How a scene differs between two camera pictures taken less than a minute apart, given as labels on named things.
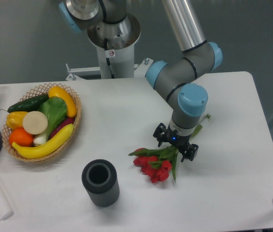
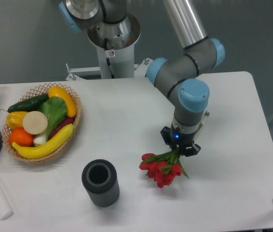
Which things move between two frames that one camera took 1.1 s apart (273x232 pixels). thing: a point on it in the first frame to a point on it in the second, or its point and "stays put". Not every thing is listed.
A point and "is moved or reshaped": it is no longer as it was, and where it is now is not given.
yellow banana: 43,149 stays put
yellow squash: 60,92 stays put
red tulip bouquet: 155,164 is moved or reshaped
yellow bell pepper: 14,120 stays put
